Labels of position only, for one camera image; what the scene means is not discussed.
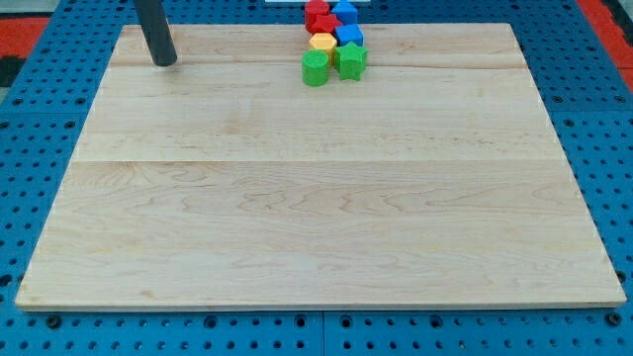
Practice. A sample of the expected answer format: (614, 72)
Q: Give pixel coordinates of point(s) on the green cylinder block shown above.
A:
(315, 67)

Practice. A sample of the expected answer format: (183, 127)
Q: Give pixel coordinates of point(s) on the green star block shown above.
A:
(350, 61)

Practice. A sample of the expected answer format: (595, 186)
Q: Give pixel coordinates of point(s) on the light wooden board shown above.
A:
(224, 183)

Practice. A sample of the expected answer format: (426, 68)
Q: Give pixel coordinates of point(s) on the yellow hexagon block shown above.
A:
(325, 42)

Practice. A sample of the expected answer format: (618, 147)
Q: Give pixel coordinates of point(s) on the blue cube block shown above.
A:
(346, 34)

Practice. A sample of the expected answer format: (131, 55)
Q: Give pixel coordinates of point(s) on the red star block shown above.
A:
(325, 24)

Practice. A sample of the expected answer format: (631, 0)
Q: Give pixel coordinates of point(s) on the blue triangle block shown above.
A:
(345, 12)

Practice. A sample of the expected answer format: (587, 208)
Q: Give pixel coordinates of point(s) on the red cylinder block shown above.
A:
(312, 9)

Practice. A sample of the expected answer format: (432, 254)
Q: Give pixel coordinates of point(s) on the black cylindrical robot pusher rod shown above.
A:
(154, 26)

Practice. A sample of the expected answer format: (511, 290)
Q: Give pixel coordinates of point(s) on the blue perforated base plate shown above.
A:
(587, 100)

